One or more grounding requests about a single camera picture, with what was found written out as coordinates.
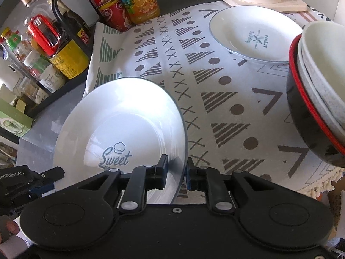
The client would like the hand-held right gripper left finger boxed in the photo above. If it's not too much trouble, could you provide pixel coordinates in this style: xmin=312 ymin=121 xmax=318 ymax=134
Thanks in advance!
xmin=77 ymin=154 xmax=169 ymax=213

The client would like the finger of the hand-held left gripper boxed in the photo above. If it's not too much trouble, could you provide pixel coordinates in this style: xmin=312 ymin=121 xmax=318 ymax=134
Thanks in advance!
xmin=29 ymin=167 xmax=65 ymax=197

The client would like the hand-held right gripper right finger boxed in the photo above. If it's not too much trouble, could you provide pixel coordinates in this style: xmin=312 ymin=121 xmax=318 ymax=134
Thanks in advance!
xmin=187 ymin=157 xmax=275 ymax=213

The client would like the white plate blue script print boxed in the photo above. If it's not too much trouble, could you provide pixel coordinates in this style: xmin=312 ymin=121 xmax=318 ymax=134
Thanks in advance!
xmin=52 ymin=77 xmax=188 ymax=204

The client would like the red and black bowl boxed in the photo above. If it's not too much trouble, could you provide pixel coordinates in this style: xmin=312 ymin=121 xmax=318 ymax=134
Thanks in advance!
xmin=286 ymin=34 xmax=345 ymax=168

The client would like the white speckled bowl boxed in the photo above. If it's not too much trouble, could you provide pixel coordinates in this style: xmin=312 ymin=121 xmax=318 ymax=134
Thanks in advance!
xmin=296 ymin=31 xmax=345 ymax=147

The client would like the white plate crossed utensils print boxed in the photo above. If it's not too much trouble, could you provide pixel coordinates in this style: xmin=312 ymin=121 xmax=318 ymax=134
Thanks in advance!
xmin=209 ymin=5 xmax=304 ymax=65

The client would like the person's left hand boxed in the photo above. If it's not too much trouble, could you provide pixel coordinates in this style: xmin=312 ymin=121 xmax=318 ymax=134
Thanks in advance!
xmin=0 ymin=215 xmax=20 ymax=245

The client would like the green carton box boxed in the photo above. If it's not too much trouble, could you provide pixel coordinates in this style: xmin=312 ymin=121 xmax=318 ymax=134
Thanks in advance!
xmin=0 ymin=98 xmax=34 ymax=138

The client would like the small white jar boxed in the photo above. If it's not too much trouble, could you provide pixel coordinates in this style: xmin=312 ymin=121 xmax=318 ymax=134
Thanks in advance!
xmin=40 ymin=64 xmax=66 ymax=93

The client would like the patterned fringed table cloth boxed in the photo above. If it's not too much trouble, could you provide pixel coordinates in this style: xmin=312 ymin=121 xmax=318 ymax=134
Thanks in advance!
xmin=83 ymin=1 xmax=345 ymax=203

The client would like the chili sauce bottle yellow cap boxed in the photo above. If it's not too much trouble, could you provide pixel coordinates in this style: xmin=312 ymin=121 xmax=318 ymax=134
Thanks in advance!
xmin=0 ymin=27 xmax=27 ymax=60

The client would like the orange juice bottle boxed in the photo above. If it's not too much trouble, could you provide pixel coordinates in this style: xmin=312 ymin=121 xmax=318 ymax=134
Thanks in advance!
xmin=110 ymin=0 xmax=160 ymax=24

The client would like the cream kettle base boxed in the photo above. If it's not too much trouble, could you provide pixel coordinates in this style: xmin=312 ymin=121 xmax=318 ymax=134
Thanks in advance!
xmin=217 ymin=0 xmax=308 ymax=13

